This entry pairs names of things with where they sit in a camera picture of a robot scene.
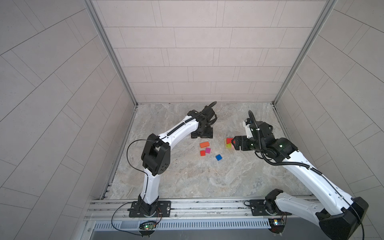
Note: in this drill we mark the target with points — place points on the left circuit board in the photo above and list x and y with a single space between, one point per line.
148 226

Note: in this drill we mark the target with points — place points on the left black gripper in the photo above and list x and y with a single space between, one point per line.
208 133

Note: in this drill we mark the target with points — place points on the orange wood block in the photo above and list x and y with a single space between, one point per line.
204 145

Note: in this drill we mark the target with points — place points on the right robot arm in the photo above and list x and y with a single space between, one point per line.
337 214

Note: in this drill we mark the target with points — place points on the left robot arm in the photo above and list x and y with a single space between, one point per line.
156 154

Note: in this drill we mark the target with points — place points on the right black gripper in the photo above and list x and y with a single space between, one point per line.
242 139

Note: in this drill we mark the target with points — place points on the aluminium mounting rail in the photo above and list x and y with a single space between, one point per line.
189 213

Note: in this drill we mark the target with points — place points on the circuit board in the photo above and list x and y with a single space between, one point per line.
277 223
148 226

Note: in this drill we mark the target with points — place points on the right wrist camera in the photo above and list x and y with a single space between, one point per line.
246 125

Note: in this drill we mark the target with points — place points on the blue wood cube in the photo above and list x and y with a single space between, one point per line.
218 157

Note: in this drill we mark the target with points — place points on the right circuit board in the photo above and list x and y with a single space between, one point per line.
277 223

